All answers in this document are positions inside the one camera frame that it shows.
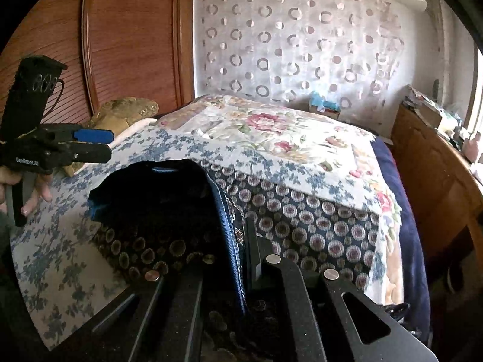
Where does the pink floral bedsheet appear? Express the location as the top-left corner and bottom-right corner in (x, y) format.
(156, 94), (378, 170)

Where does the navy circle-patterned garment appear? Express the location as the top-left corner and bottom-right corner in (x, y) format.
(87, 158), (380, 362)

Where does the circle-patterned sheer curtain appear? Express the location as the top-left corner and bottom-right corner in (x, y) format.
(194, 0), (407, 121)

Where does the person's left hand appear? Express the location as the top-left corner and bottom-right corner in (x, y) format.
(0, 167), (53, 215)

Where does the peach floral blanket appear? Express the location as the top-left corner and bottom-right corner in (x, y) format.
(368, 192), (406, 308)

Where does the wooden headboard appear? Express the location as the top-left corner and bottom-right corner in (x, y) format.
(0, 0), (196, 131)

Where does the pink bottle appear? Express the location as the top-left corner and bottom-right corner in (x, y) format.
(465, 131), (483, 164)

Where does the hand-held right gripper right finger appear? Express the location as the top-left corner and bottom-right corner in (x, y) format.
(245, 217), (438, 362)

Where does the golden brocade pillow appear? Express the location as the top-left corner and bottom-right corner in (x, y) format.
(62, 97), (160, 177)

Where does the wooden cabinet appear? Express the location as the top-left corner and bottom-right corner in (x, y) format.
(390, 103), (483, 276)

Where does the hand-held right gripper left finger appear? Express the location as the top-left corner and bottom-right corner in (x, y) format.
(91, 258), (215, 362)

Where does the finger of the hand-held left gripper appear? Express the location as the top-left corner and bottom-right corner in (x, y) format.
(62, 143), (113, 165)
(73, 127), (115, 145)

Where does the blue tissue packet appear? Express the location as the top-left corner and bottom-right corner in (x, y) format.
(307, 91), (343, 120)

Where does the stack of papers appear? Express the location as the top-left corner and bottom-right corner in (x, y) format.
(405, 84), (443, 122)

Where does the navy blanket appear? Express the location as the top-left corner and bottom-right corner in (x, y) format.
(372, 138), (431, 344)

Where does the blue floral white sheet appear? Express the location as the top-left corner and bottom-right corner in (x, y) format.
(9, 124), (402, 351)

